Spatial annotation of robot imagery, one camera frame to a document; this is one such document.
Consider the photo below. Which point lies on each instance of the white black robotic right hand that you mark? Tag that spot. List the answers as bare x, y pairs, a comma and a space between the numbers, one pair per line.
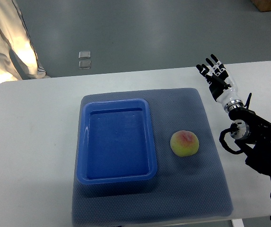
222, 86

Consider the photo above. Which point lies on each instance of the yellow red peach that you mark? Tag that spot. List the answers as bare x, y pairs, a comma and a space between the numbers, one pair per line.
184, 143

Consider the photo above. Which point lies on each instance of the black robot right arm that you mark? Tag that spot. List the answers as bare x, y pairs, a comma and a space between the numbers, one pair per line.
249, 134

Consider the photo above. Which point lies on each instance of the lower metal floor plate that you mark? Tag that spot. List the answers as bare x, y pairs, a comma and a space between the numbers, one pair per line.
84, 64

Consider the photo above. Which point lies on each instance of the metal floor plate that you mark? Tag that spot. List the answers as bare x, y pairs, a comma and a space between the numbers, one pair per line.
84, 64
84, 54

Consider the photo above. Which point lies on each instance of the upper metal floor plate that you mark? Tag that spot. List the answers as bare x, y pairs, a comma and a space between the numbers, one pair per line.
84, 54

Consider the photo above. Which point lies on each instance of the brown cardboard box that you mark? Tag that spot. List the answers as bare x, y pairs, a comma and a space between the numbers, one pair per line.
262, 5

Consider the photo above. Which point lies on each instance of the grey blue textured mat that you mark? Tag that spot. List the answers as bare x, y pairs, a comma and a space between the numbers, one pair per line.
182, 188

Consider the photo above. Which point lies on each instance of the blue plastic tray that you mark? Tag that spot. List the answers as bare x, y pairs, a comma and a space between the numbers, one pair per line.
116, 143

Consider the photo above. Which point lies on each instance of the white table leg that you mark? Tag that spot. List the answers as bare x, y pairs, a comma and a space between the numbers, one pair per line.
237, 223

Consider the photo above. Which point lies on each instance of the person in beige trousers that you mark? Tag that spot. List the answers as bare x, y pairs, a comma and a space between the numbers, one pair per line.
15, 38

